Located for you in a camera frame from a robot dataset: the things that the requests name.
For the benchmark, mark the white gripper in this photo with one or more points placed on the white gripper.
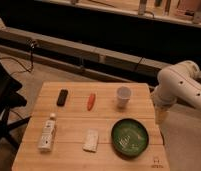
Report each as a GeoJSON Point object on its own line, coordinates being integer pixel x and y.
{"type": "Point", "coordinates": [161, 114]}

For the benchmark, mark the green ceramic bowl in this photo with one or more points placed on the green ceramic bowl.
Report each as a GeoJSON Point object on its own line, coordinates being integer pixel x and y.
{"type": "Point", "coordinates": [129, 137]}

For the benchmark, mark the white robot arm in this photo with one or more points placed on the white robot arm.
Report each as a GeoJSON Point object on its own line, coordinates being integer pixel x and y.
{"type": "Point", "coordinates": [176, 81]}

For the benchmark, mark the white sponge block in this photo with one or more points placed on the white sponge block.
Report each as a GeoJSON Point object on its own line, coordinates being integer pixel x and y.
{"type": "Point", "coordinates": [91, 140]}

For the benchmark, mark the black rectangular block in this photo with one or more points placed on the black rectangular block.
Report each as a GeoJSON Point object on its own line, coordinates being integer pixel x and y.
{"type": "Point", "coordinates": [62, 97]}

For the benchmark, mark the black office chair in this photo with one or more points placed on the black office chair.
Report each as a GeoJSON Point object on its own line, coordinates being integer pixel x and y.
{"type": "Point", "coordinates": [9, 98]}

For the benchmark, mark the white bottle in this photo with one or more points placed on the white bottle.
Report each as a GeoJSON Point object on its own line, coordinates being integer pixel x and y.
{"type": "Point", "coordinates": [46, 139]}

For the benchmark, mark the orange carrot toy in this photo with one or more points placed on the orange carrot toy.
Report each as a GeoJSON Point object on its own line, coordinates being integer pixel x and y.
{"type": "Point", "coordinates": [91, 101]}

